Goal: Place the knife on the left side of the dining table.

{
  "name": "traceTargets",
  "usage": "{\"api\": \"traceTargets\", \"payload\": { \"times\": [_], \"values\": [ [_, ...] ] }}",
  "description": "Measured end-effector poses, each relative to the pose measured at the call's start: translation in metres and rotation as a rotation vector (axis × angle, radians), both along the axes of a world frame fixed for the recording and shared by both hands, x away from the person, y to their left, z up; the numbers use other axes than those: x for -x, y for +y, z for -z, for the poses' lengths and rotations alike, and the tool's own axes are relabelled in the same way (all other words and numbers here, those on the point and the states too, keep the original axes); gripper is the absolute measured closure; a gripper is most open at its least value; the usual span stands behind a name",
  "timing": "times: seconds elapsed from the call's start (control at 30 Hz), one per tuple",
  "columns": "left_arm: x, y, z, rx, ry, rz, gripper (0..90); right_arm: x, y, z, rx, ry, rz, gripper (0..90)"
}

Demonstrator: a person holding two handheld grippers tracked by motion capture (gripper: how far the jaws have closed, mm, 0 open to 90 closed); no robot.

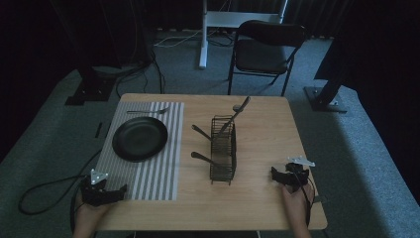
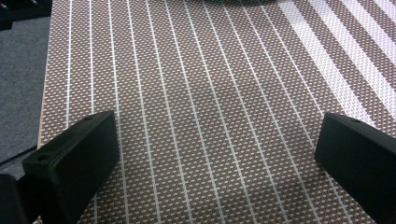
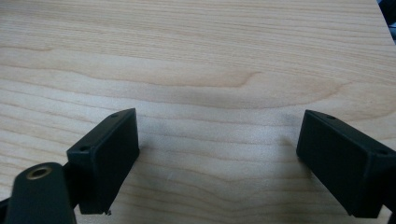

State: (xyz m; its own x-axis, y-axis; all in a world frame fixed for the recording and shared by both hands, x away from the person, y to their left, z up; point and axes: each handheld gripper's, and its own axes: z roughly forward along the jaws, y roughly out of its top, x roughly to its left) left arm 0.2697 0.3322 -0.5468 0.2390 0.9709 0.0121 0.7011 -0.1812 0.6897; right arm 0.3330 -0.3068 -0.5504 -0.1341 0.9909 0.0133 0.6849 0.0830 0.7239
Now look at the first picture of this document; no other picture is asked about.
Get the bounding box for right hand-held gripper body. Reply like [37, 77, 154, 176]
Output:
[280, 156, 317, 193]

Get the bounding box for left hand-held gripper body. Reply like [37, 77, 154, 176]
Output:
[80, 168, 121, 208]

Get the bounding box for person's left hand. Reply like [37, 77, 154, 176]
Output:
[74, 191, 113, 232]

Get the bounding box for person's right hand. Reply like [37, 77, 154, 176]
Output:
[281, 182, 315, 230]

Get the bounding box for grey striped placemat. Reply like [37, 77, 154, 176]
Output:
[94, 100, 185, 201]

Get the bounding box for black round plate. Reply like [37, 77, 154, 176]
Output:
[111, 116, 169, 163]

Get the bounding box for silver fork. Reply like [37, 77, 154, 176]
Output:
[126, 106, 171, 116]

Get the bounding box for black stand with bolted base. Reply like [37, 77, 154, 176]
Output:
[303, 33, 349, 114]

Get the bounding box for black folding chair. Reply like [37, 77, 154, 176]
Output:
[227, 19, 307, 97]

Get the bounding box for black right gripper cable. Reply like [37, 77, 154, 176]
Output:
[290, 164, 319, 228]

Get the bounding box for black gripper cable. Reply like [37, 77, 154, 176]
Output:
[17, 148, 104, 216]
[290, 164, 319, 228]

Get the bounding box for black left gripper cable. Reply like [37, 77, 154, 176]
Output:
[17, 148, 104, 216]

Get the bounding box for black wire cutlery rack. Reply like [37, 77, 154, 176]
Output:
[209, 114, 238, 185]

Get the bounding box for long black-handled utensil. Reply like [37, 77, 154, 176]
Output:
[216, 95, 252, 138]

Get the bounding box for short black-handled utensil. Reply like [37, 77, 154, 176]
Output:
[191, 124, 213, 142]
[190, 151, 216, 166]

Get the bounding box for black floor cables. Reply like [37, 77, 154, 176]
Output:
[114, 49, 166, 99]

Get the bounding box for white floor cable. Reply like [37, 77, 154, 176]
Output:
[153, 29, 203, 49]

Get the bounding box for white desk frame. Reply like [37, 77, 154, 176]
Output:
[198, 0, 289, 69]

